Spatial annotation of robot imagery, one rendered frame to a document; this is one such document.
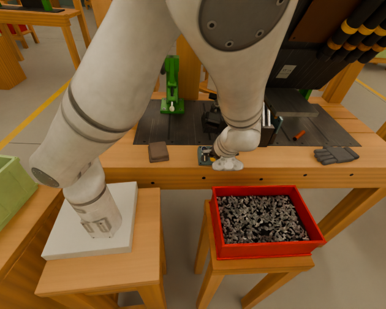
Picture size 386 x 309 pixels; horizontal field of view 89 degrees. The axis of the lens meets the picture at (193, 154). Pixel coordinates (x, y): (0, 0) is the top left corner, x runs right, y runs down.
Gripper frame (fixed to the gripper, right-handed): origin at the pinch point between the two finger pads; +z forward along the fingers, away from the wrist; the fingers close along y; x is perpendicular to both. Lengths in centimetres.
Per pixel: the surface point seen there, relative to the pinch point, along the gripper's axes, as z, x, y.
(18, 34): 306, -319, 354
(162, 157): 7.2, -0.7, 21.1
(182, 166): 7.5, 3.0, 12.9
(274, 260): -2.9, 35.7, -17.3
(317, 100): 46, -48, -79
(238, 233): -6.3, 26.4, -4.7
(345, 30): -28, -30, -31
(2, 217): 3, 21, 74
